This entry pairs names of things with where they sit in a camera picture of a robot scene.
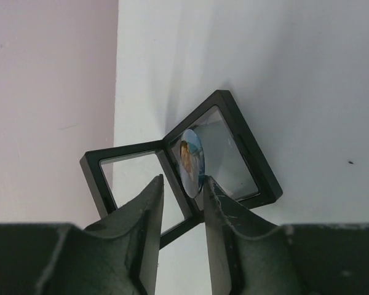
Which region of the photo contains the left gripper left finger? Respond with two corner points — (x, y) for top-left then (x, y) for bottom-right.
(0, 175), (164, 294)

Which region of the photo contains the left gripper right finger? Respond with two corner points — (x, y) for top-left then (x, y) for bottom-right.
(204, 177), (369, 294)

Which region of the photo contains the round blue picture brooch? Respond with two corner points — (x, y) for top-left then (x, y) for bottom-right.
(179, 129), (205, 199)

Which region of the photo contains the left black display case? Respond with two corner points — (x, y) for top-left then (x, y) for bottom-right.
(80, 90), (282, 248)

